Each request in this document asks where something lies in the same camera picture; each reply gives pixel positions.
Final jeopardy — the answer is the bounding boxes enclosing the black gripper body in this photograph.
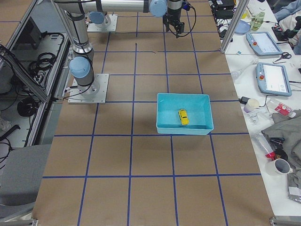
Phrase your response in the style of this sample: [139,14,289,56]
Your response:
[163,0,184,30]

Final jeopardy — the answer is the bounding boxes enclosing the yellow beetle toy car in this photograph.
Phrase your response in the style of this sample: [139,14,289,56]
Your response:
[178,109,190,126]

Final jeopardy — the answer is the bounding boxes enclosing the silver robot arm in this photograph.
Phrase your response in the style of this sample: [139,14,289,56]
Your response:
[53,0,189,55]
[89,11,111,27]

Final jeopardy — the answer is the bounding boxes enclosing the blue bowl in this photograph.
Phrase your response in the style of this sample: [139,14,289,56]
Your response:
[234,20,250,35]

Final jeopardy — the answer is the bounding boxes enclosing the white light bulb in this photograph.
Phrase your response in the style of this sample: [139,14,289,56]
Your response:
[231,62,256,81]

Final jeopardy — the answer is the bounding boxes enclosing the teal plastic bin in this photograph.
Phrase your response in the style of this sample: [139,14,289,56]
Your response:
[156,93,214,135]

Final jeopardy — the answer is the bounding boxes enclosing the green glass jar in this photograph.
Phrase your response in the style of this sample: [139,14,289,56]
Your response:
[250,11,265,31]

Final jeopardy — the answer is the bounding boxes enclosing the upper teach pendant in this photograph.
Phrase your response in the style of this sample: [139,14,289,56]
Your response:
[246,32,283,56]

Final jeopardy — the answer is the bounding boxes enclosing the teach pendant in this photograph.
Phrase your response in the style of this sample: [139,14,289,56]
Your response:
[246,32,283,56]
[255,62,292,97]

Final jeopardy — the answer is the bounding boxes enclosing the lower teach pendant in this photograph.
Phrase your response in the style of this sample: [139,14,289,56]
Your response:
[255,62,292,97]

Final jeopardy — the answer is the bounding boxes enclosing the plastic bottle red label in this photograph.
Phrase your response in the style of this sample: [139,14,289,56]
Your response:
[266,98,296,118]

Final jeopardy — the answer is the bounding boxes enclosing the clear bottle red cap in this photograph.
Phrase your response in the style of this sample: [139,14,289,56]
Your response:
[251,133,276,161]

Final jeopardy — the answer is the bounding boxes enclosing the grey cloth pile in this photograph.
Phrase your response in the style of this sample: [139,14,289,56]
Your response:
[261,116,301,170]

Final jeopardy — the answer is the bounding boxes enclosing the white mug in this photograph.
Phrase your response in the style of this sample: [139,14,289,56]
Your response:
[265,159,293,176]

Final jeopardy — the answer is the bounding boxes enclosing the grey chair seat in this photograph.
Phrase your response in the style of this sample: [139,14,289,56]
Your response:
[0,145,51,206]

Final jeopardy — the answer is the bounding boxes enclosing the aluminium frame post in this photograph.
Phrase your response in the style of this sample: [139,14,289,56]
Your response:
[220,0,249,54]

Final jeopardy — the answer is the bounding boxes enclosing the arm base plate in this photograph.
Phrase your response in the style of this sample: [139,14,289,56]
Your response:
[87,12,118,33]
[68,73,109,104]

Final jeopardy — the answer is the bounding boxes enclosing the black handled scissors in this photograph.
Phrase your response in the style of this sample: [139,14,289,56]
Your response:
[273,52,292,64]

